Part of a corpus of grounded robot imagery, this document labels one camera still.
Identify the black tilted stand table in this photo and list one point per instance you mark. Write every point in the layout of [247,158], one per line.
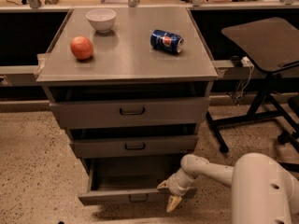
[272,46]

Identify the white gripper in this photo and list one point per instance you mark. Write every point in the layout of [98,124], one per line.
[177,187]

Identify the grey bottom drawer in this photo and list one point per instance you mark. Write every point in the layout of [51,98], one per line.
[129,179]

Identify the grey drawer cabinet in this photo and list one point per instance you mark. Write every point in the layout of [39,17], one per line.
[124,66]

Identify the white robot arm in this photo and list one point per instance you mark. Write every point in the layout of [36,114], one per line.
[263,192]

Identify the white bowl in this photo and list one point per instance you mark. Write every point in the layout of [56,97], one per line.
[101,19]

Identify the red apple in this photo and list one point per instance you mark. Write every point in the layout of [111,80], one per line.
[81,47]

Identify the grey top drawer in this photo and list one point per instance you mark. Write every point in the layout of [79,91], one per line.
[129,113]

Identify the white power plug with cables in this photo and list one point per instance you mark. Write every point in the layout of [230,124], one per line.
[243,81]

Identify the grey middle drawer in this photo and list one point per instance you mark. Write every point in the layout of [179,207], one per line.
[129,147]

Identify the grey drawer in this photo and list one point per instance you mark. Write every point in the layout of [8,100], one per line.
[129,113]
[129,179]
[129,147]

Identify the blue pepsi can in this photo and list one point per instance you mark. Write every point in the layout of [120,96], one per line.
[166,41]

